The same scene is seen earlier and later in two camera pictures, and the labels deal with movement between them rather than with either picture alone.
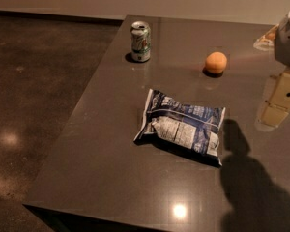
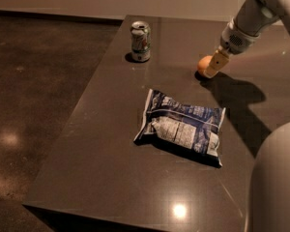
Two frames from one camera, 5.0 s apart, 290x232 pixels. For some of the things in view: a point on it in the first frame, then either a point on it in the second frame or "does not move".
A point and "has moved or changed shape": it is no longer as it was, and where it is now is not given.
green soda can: (141, 41) does not move
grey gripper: (288, 41) → (236, 40)
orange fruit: (216, 62) has moved or changed shape
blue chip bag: (190, 129) does not move
